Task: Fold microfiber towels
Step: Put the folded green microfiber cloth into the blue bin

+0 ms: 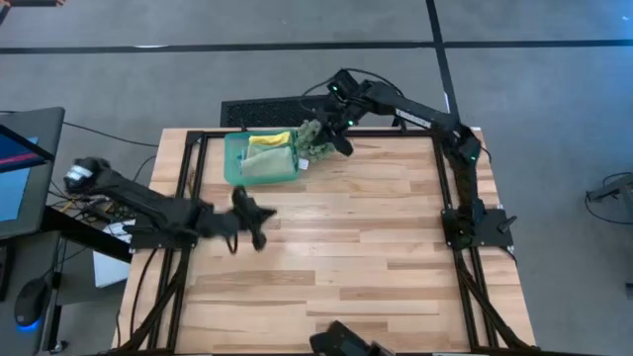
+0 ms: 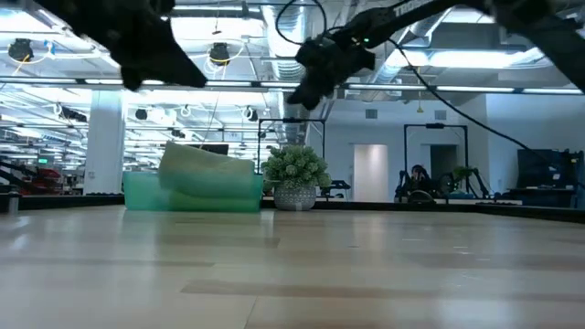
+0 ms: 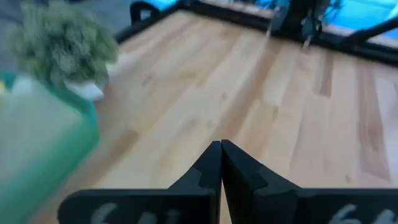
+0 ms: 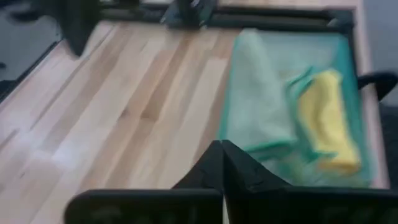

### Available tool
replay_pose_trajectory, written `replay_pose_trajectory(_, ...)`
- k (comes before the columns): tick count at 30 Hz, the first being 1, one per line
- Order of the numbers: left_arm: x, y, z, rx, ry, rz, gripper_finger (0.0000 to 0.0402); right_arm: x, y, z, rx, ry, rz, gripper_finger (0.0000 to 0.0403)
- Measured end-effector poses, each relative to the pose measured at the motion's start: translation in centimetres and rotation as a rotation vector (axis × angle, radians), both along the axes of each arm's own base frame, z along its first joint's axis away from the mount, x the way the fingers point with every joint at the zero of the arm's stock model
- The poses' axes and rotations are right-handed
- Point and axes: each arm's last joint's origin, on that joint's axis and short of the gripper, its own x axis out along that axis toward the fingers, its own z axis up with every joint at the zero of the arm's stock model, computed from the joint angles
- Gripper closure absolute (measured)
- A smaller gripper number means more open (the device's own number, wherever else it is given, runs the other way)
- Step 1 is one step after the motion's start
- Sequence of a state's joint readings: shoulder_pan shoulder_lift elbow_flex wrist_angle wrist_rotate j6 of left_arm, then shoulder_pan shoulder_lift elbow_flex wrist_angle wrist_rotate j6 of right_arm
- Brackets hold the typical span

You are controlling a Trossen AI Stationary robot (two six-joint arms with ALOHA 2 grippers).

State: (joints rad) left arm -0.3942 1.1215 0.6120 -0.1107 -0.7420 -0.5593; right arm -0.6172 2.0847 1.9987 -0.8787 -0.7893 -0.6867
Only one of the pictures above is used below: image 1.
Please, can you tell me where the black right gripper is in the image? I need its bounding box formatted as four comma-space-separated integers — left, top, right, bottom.
308, 90, 371, 158

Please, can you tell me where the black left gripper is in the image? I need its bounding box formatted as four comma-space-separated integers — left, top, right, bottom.
195, 186, 279, 252

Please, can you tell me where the yellow microfiber towel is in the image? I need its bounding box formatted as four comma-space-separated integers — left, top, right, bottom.
247, 130, 293, 147

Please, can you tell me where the pale green microfiber towel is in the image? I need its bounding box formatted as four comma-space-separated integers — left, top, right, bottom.
239, 141, 299, 180

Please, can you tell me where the artificial plant in grey pot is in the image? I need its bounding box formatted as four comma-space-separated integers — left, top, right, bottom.
295, 118, 338, 165

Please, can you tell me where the teal translucent plastic bin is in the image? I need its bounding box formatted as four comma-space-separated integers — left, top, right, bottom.
223, 129, 302, 189

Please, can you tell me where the black perforated panel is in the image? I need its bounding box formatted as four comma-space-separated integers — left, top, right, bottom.
220, 93, 343, 130

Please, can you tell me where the white paper sheet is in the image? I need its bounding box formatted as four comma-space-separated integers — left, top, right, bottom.
92, 220, 136, 290

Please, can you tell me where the black bulky object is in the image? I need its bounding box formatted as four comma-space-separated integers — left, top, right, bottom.
308, 319, 398, 356

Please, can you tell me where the black desk edge bar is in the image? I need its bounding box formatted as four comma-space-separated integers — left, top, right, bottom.
42, 206, 133, 264

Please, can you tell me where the grey framed operator screen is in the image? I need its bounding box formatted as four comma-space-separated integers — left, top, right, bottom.
0, 106, 67, 241

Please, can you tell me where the black computer mouse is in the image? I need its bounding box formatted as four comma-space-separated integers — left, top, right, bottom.
12, 277, 48, 329

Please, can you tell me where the grey desk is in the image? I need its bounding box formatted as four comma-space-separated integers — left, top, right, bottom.
0, 229, 65, 356

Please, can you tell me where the grey metal stand leg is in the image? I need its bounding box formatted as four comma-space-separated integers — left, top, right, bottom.
586, 172, 633, 205

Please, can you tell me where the black aluminium table frame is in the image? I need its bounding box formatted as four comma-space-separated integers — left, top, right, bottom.
111, 127, 543, 356

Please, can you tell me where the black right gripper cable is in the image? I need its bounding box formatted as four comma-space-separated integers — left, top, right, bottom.
300, 67, 407, 101

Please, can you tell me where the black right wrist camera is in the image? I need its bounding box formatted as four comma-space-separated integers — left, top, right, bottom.
326, 68, 360, 97

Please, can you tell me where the yellow cable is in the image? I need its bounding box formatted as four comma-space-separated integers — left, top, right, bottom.
60, 197, 100, 215

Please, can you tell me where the black floor cable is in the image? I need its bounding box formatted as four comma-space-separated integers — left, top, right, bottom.
584, 170, 633, 226

